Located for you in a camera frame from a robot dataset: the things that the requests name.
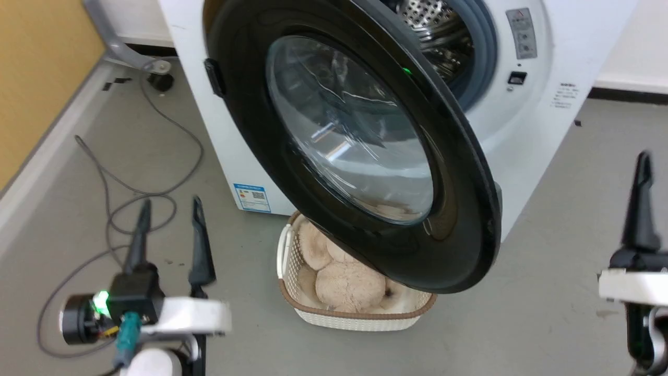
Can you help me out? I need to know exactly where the grey instruction sticker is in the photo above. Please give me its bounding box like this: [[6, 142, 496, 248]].
[[505, 7, 539, 60]]

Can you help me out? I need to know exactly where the grey rubber door gasket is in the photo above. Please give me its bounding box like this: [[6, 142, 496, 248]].
[[453, 0, 498, 113]]

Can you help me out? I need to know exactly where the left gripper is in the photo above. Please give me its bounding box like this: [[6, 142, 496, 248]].
[[107, 196, 232, 336]]

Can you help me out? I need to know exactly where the black round glass washer door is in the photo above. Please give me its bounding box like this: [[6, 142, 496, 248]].
[[202, 0, 503, 295]]

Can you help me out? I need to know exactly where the white front-load washing machine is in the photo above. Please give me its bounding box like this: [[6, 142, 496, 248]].
[[157, 0, 640, 244]]

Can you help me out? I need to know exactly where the blue energy label sticker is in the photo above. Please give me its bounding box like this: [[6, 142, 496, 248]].
[[233, 182, 272, 214]]

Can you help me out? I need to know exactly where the perforated steel washer drum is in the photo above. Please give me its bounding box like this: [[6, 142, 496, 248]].
[[383, 0, 476, 87]]

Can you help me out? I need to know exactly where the thin grey floor cable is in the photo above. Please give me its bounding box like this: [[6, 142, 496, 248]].
[[36, 62, 205, 361]]

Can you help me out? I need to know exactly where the teal cable connector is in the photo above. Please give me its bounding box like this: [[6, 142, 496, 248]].
[[115, 311, 142, 369]]

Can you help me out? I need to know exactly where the small printed text label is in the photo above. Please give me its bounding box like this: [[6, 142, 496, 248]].
[[553, 81, 581, 110]]

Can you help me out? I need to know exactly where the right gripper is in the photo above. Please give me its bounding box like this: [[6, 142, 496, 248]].
[[598, 151, 668, 307]]

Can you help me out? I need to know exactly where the beige plush toy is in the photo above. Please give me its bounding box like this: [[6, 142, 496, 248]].
[[296, 201, 426, 314]]

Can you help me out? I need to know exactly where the black caster wheel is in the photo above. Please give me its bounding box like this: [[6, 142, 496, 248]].
[[147, 73, 175, 93]]

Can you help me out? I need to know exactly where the white woven laundry basket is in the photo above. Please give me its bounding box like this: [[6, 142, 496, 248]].
[[276, 210, 438, 333]]

